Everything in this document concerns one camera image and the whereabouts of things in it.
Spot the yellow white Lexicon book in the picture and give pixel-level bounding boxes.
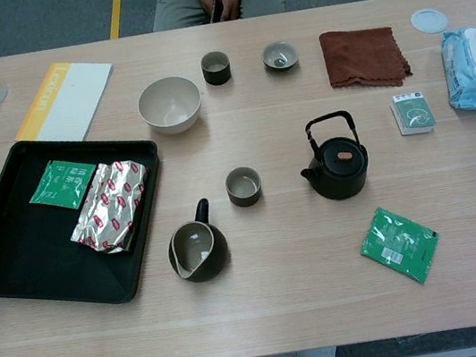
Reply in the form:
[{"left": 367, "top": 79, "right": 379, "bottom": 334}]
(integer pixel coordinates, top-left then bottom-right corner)
[{"left": 4, "top": 53, "right": 125, "bottom": 153}]

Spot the dark ceramic pouring pitcher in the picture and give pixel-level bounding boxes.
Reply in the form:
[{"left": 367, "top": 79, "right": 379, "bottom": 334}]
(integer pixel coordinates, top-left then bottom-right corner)
[{"left": 160, "top": 195, "right": 234, "bottom": 288}]

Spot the smartphone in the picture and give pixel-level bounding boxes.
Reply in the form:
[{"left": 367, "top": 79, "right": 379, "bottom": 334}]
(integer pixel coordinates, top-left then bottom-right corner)
[{"left": 205, "top": 0, "right": 226, "bottom": 23}]

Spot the beige ceramic bowl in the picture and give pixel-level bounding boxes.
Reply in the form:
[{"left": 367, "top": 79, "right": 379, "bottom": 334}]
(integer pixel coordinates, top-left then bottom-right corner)
[{"left": 134, "top": 72, "right": 207, "bottom": 140}]

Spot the green white card deck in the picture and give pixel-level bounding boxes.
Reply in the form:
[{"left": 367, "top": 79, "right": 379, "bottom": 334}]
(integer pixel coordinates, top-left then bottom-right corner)
[{"left": 388, "top": 89, "right": 436, "bottom": 138}]

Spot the brown folded cloth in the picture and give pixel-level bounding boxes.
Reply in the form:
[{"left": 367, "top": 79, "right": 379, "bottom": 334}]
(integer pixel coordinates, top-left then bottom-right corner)
[{"left": 318, "top": 19, "right": 415, "bottom": 98}]

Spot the black teapot with handle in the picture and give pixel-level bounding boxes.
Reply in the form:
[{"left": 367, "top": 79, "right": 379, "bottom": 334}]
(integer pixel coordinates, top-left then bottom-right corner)
[{"left": 291, "top": 107, "right": 376, "bottom": 206}]

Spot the silver foil red-print packet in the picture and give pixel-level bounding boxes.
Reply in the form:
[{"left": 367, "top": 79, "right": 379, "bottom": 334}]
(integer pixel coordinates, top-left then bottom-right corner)
[{"left": 58, "top": 155, "right": 162, "bottom": 261}]

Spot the black square tray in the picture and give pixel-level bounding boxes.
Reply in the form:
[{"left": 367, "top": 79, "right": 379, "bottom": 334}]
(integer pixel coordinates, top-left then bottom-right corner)
[{"left": 0, "top": 119, "right": 182, "bottom": 324}]

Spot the white round plastic lid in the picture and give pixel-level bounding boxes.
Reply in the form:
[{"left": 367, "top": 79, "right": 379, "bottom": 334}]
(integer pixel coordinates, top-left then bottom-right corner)
[{"left": 409, "top": 4, "right": 451, "bottom": 38}]

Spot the green tea packet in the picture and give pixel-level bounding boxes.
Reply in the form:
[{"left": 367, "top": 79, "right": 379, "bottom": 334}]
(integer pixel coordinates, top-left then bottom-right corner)
[
  {"left": 22, "top": 152, "right": 104, "bottom": 217},
  {"left": 353, "top": 198, "right": 447, "bottom": 295}
]

